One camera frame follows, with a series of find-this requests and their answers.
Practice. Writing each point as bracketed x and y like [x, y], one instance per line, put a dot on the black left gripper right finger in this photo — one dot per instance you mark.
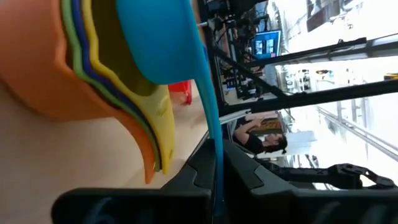
[295, 207]

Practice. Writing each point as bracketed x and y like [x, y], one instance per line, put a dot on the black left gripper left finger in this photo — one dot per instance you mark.
[140, 205]

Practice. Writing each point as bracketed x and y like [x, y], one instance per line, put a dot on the yellow measuring cup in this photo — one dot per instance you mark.
[161, 118]

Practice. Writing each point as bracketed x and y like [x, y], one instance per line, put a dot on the red measuring cup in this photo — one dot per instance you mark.
[180, 91]

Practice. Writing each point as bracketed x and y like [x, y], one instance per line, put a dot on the teal measuring cup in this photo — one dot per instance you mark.
[161, 40]

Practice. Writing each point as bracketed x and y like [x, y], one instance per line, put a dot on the stack of coloured measuring cups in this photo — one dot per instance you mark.
[31, 62]

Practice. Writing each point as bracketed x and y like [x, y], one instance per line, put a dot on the dark blue measuring cup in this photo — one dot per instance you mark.
[77, 18]

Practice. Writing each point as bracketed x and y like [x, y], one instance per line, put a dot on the person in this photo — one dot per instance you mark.
[255, 143]

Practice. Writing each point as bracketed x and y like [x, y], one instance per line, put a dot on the blue lit monitor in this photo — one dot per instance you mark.
[265, 45]

